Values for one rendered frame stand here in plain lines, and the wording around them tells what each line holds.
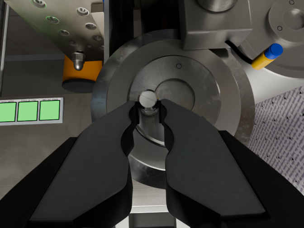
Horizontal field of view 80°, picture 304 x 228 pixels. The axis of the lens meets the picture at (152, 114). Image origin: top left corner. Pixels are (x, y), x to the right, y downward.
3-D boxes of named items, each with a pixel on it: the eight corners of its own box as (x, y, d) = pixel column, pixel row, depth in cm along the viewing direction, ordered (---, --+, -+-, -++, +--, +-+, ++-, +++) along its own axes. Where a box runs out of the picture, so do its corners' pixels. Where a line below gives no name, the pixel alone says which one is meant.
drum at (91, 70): (108, 41, 230) (108, 92, 219) (74, 43, 231) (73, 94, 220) (96, 17, 186) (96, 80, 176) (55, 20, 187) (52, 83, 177)
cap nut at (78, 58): (82, 52, 50) (82, 67, 49) (87, 58, 54) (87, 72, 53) (69, 52, 50) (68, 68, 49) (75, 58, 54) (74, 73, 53)
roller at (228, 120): (232, 34, 16) (250, 167, 15) (186, 100, 42) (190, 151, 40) (104, 42, 16) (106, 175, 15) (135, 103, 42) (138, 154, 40)
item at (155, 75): (238, 125, 14) (146, 161, 14) (228, 127, 16) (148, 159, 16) (199, 40, 15) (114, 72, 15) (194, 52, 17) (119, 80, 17)
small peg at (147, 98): (162, 92, 12) (154, 112, 11) (160, 102, 14) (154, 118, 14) (141, 85, 12) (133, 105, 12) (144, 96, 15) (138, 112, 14)
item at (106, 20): (108, -93, 21) (109, 62, 18) (133, 32, 44) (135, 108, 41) (104, -92, 21) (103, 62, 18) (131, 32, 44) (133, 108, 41)
